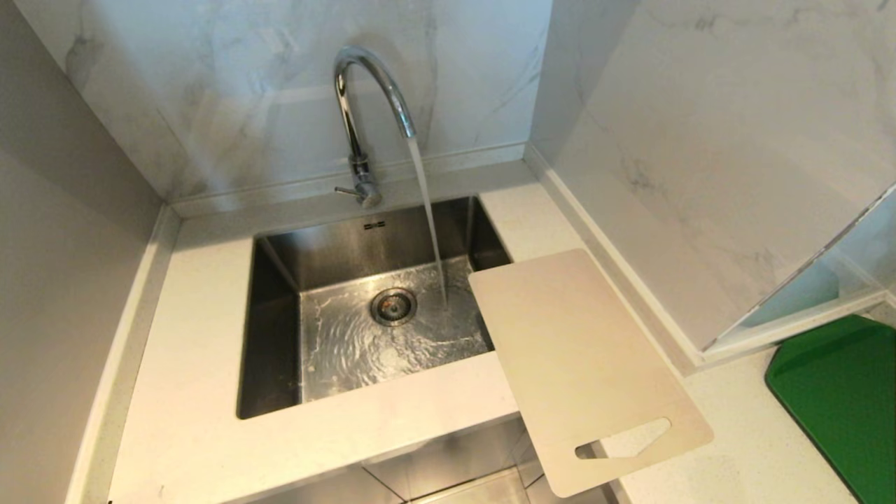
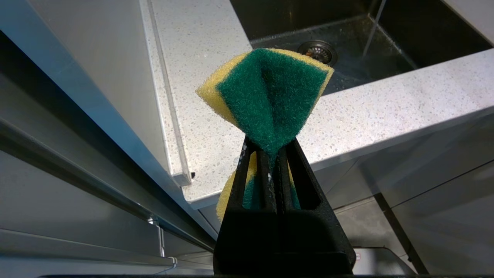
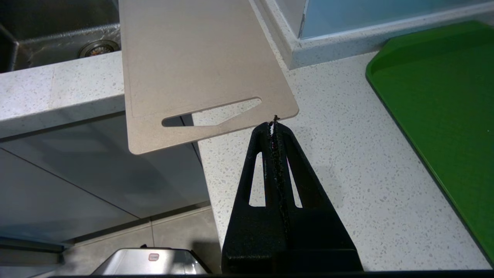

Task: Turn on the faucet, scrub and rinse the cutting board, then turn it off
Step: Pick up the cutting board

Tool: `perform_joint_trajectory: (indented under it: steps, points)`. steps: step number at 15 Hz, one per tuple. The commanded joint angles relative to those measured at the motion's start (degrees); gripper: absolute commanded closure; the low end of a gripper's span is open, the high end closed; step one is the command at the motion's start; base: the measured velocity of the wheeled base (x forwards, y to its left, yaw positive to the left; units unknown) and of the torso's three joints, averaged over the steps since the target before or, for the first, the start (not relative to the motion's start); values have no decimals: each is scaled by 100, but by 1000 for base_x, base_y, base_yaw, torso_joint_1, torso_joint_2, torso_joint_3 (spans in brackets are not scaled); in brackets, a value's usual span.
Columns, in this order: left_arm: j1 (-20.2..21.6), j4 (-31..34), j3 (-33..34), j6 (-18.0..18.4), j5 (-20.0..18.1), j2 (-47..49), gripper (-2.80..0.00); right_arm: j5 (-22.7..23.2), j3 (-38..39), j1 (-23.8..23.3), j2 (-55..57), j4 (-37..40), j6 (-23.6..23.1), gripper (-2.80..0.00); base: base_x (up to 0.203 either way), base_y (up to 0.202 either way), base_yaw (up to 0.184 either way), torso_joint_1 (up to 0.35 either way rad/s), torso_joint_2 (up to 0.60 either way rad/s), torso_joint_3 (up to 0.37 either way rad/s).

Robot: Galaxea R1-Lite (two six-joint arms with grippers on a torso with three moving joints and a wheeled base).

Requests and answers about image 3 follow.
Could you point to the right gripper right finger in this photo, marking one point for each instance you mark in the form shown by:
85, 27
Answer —
320, 235

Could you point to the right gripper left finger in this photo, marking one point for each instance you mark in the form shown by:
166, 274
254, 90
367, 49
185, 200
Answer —
254, 235

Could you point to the beige cutting board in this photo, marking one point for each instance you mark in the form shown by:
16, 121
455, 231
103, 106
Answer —
193, 61

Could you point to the green cutting board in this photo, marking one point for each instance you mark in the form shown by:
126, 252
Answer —
444, 104

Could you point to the grey cabinet door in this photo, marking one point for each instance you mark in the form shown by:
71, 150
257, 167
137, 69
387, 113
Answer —
96, 181

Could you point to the sink drain strainer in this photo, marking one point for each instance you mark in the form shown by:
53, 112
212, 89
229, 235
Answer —
98, 48

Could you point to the stainless steel sink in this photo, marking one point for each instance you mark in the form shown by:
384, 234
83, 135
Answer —
54, 31

